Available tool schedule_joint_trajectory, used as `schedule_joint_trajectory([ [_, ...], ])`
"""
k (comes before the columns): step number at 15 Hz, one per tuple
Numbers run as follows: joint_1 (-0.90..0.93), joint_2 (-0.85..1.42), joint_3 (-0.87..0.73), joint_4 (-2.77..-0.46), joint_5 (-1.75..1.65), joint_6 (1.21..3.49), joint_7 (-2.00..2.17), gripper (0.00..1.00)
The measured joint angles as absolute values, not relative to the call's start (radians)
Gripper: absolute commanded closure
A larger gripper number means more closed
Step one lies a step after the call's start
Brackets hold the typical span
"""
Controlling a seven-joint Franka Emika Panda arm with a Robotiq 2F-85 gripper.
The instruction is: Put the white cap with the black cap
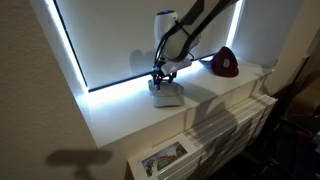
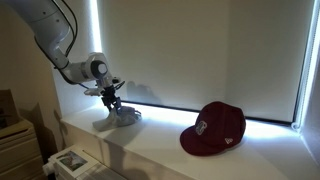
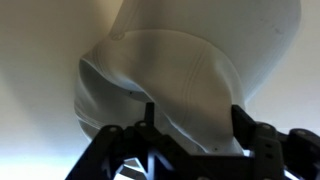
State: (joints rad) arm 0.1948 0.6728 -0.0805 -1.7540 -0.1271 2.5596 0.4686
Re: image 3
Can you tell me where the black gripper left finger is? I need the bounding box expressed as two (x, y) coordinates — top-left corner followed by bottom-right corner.
(65, 102), (198, 180)

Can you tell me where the white baseball cap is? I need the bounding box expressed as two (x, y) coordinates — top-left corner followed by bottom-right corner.
(73, 0), (302, 155)

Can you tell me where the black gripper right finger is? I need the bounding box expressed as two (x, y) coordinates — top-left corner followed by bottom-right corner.
(231, 104), (320, 180)

